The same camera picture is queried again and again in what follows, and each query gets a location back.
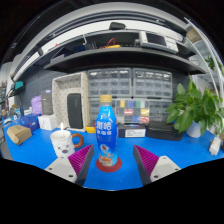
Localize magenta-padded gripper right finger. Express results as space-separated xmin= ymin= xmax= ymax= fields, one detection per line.
xmin=132 ymin=144 xmax=182 ymax=187

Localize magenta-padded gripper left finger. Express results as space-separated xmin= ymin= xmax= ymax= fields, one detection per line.
xmin=44 ymin=143 xmax=96 ymax=187

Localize blue drink bottle gold cap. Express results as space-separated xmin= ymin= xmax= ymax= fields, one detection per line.
xmin=95 ymin=94 xmax=119 ymax=168

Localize black zip case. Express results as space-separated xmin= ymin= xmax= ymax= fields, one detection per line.
xmin=145 ymin=120 xmax=185 ymax=142

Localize yellow multimeter with red leads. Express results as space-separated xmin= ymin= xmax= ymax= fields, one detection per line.
xmin=85 ymin=124 xmax=98 ymax=134

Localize flat round red coaster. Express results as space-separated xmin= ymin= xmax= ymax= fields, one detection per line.
xmin=95 ymin=156 xmax=123 ymax=173

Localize small white box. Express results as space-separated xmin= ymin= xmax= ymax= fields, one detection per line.
xmin=37 ymin=114 xmax=58 ymax=132

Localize black box with white label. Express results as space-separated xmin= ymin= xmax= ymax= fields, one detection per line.
xmin=118 ymin=123 xmax=147 ymax=139

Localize small brown cardboard box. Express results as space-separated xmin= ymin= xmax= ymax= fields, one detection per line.
xmin=6 ymin=124 xmax=33 ymax=146

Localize white power adapter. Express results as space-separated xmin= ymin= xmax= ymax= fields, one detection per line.
xmin=208 ymin=135 xmax=223 ymax=157

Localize blue box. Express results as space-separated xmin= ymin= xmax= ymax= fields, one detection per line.
xmin=19 ymin=113 xmax=41 ymax=132

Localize black rectangular device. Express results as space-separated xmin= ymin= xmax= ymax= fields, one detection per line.
xmin=66 ymin=93 xmax=84 ymax=130

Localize clear organizer with coloured parts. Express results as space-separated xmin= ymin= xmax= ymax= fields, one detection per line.
xmin=88 ymin=97 xmax=173 ymax=125

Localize dark grey flat box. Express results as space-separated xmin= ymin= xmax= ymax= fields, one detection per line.
xmin=40 ymin=89 xmax=54 ymax=116

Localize white perforated tray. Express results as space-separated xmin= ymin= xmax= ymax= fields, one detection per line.
xmin=51 ymin=72 xmax=90 ymax=131

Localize green potted plant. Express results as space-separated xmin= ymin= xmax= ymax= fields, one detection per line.
xmin=165 ymin=74 xmax=224 ymax=136

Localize purple bag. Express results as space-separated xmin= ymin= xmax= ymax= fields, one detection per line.
xmin=30 ymin=95 xmax=43 ymax=116

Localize white oscilloscope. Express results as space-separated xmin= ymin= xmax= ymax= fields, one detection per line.
xmin=138 ymin=30 xmax=180 ymax=55

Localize white shelf unit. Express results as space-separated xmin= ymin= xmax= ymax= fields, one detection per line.
xmin=184 ymin=18 xmax=224 ymax=101

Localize yellow tool with red leads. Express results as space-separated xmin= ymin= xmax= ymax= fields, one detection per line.
xmin=99 ymin=37 xmax=122 ymax=50

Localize small black rounded device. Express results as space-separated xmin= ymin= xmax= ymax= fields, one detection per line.
xmin=109 ymin=21 xmax=127 ymax=31

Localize white mug brown handle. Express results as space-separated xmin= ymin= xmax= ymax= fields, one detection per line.
xmin=49 ymin=129 xmax=85 ymax=159

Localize black wall shelf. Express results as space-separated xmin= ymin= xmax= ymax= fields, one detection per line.
xmin=43 ymin=29 xmax=207 ymax=76

